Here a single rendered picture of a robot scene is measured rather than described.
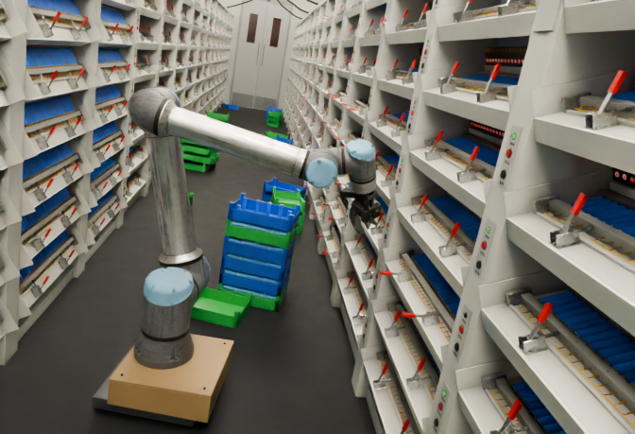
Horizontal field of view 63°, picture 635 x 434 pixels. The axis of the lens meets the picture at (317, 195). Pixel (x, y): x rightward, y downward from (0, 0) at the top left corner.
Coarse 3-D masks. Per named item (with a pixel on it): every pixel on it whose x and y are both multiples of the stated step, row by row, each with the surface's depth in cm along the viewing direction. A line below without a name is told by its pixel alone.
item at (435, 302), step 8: (408, 256) 171; (400, 264) 170; (408, 264) 166; (416, 272) 159; (416, 280) 158; (424, 280) 154; (416, 288) 153; (424, 288) 149; (432, 296) 144; (432, 304) 143; (440, 304) 139; (432, 312) 139; (440, 312) 135; (448, 320) 131; (440, 328) 131; (448, 328) 130; (448, 336) 127
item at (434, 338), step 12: (384, 252) 175; (396, 252) 176; (408, 252) 174; (420, 252) 177; (396, 264) 173; (396, 276) 165; (396, 288) 164; (408, 288) 155; (408, 300) 149; (420, 300) 148; (408, 312) 151; (420, 312) 142; (420, 324) 136; (432, 336) 130; (444, 336) 129; (432, 348) 127; (444, 348) 117
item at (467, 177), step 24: (408, 144) 166; (432, 144) 165; (456, 144) 155; (480, 144) 151; (432, 168) 144; (456, 168) 137; (480, 168) 129; (456, 192) 127; (480, 192) 116; (480, 216) 114
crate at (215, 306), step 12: (204, 288) 242; (204, 300) 240; (216, 300) 242; (228, 300) 241; (240, 300) 240; (192, 312) 223; (204, 312) 222; (216, 312) 221; (228, 312) 233; (240, 312) 235; (228, 324) 221
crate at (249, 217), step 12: (240, 204) 252; (252, 204) 252; (264, 204) 251; (228, 216) 234; (240, 216) 234; (252, 216) 233; (264, 216) 232; (276, 216) 250; (276, 228) 232; (288, 228) 232
